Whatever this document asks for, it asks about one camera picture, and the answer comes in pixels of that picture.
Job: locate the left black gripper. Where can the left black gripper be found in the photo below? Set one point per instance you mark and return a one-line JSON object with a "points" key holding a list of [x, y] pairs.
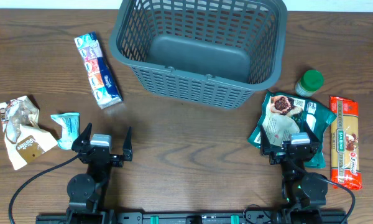
{"points": [[101, 154]]}

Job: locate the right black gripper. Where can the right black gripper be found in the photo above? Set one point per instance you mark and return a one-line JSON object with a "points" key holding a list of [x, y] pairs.
{"points": [[290, 155]]}

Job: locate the green coffee bean bag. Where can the green coffee bean bag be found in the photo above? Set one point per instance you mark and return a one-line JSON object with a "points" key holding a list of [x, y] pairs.
{"points": [[283, 115]]}

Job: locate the teal wet wipes pack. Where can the teal wet wipes pack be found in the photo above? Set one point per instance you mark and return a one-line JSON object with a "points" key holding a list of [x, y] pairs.
{"points": [[70, 123]]}

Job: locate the Kleenex tissue multipack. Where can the Kleenex tissue multipack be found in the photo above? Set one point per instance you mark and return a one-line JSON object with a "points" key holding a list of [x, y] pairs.
{"points": [[103, 86]]}

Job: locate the San Remo spaghetti packet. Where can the San Remo spaghetti packet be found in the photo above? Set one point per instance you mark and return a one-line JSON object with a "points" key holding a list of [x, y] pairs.
{"points": [[345, 143]]}

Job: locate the green lid glass jar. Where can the green lid glass jar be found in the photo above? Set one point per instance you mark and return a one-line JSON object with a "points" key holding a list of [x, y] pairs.
{"points": [[310, 82]]}

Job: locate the grey plastic basket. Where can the grey plastic basket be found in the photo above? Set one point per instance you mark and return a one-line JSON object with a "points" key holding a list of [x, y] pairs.
{"points": [[213, 52]]}

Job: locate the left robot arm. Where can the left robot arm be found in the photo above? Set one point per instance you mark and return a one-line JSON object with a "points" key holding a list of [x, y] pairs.
{"points": [[87, 191]]}

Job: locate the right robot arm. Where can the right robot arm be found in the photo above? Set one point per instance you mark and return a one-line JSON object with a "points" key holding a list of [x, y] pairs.
{"points": [[305, 192]]}

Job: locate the beige crumpled snack bag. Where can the beige crumpled snack bag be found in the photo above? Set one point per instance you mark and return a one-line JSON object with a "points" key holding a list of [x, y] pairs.
{"points": [[23, 138]]}

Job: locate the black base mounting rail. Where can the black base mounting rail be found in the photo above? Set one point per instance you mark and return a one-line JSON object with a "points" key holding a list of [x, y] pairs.
{"points": [[249, 216]]}

